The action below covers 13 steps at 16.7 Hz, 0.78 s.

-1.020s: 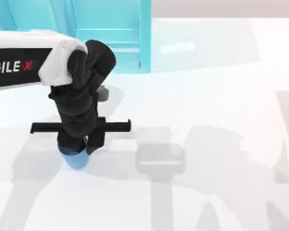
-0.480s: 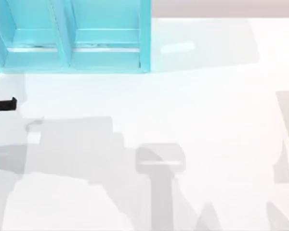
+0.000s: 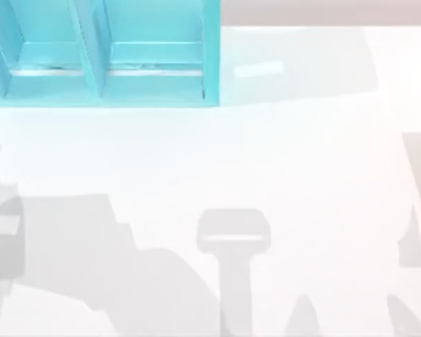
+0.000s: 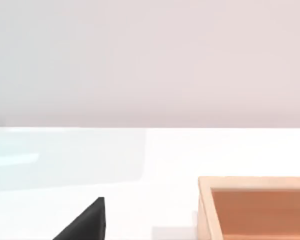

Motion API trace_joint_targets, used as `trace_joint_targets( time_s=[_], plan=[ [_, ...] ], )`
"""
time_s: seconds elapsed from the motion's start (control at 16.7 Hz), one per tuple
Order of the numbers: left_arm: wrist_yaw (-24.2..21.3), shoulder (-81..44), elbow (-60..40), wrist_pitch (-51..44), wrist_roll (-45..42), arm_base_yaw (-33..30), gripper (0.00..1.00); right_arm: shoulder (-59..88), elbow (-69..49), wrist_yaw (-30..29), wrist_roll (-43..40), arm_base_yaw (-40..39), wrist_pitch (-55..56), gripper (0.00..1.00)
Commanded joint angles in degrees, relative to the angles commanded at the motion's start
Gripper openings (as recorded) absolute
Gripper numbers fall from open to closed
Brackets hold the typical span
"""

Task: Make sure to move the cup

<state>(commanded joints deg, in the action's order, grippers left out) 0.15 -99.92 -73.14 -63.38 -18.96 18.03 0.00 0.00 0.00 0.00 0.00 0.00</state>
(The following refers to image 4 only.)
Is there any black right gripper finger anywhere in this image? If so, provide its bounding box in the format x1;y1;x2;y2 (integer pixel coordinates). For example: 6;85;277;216
52;196;107;240

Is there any shallow salmon-coloured box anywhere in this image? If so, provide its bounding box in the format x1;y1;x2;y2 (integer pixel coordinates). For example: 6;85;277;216
197;175;300;240

